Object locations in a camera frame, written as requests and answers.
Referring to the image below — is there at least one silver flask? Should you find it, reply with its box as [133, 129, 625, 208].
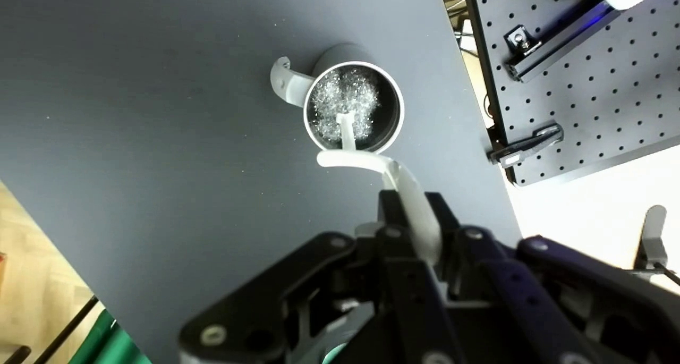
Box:
[269, 43, 406, 155]

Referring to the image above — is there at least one black rod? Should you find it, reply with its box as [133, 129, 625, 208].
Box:
[0, 345, 32, 364]
[32, 295, 100, 364]

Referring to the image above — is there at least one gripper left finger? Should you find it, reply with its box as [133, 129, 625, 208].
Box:
[178, 190, 453, 364]

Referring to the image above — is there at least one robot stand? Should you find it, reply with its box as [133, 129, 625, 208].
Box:
[462, 0, 680, 187]

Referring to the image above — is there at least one black toggle clamp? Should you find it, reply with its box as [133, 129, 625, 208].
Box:
[487, 122, 565, 168]

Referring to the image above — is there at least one grey lever clamp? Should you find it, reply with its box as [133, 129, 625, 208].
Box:
[631, 205, 680, 288]

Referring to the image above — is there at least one small metal bracket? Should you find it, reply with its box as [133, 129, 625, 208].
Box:
[503, 24, 543, 56]

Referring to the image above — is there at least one green cloth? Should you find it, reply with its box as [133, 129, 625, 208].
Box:
[68, 308, 153, 364]

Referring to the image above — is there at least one black rail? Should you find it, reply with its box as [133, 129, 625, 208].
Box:
[505, 2, 622, 83]

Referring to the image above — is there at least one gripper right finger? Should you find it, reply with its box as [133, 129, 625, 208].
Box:
[425, 192, 680, 364]

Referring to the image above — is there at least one white bottle brush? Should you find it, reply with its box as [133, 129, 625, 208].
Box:
[311, 68, 443, 266]

